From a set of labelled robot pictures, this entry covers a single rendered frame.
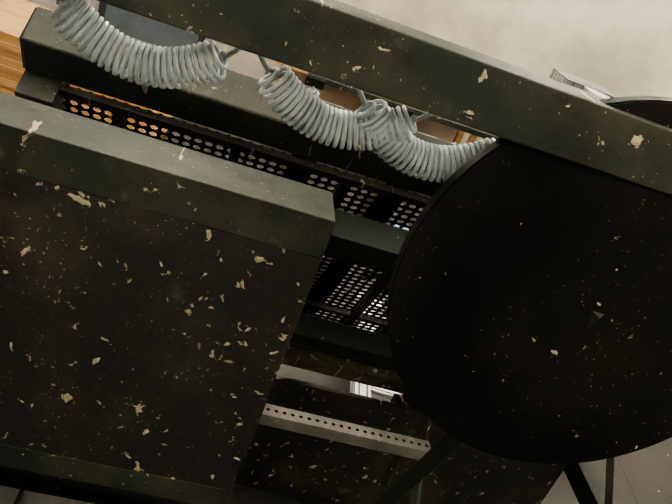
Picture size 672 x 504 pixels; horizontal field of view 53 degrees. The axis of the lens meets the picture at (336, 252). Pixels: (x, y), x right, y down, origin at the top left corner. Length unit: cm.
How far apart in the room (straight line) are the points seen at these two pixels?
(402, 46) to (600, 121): 34
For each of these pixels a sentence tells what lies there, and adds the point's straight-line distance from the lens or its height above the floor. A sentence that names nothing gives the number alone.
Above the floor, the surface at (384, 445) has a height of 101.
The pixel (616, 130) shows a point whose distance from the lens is 118.
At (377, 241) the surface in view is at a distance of 167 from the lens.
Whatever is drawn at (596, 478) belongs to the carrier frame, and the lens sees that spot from 293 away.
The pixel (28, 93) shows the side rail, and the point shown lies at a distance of 160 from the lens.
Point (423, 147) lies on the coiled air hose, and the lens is 118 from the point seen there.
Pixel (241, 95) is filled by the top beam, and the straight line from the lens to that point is 153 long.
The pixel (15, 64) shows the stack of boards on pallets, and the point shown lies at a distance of 560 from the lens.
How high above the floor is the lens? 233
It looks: 26 degrees down
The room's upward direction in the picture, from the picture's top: 22 degrees clockwise
